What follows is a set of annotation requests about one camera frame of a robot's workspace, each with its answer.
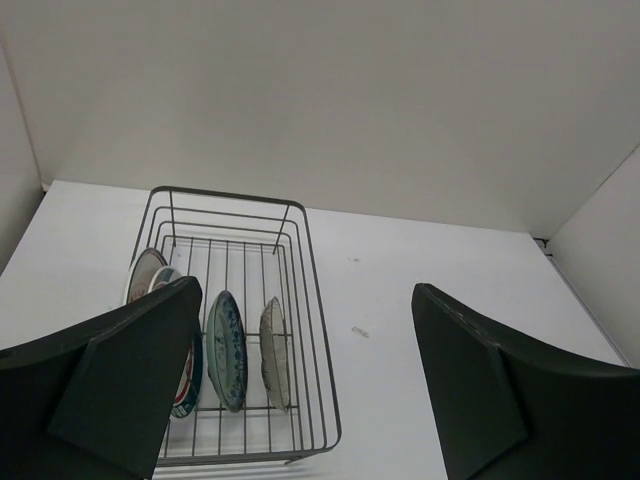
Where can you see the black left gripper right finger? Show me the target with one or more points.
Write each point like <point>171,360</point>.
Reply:
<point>509,406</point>

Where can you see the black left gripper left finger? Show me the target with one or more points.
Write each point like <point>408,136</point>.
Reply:
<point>92,401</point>

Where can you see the white plate green red rim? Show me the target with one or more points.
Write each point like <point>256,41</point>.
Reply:
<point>189,389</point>

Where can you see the blue floral green plate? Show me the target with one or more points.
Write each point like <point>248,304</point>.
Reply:
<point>226,349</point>

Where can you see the orange sunburst white plate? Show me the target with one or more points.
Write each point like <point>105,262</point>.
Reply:
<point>141,274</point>

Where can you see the clear glass plate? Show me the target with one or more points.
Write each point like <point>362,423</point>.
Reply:
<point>274,353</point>

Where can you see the grey wire dish rack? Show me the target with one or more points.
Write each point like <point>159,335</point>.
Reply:
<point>259,249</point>

